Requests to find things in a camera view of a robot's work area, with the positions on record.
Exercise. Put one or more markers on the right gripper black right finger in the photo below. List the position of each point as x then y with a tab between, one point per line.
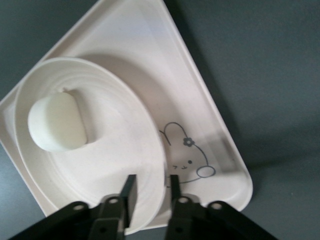
176	192

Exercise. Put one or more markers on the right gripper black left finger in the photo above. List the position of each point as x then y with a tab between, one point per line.
128	195

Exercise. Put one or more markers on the round white plate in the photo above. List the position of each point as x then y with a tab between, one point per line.
100	155

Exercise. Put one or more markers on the white steamed bun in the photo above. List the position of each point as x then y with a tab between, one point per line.
55	120

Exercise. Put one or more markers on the cream tray with rabbit print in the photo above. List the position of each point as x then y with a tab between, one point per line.
150	62

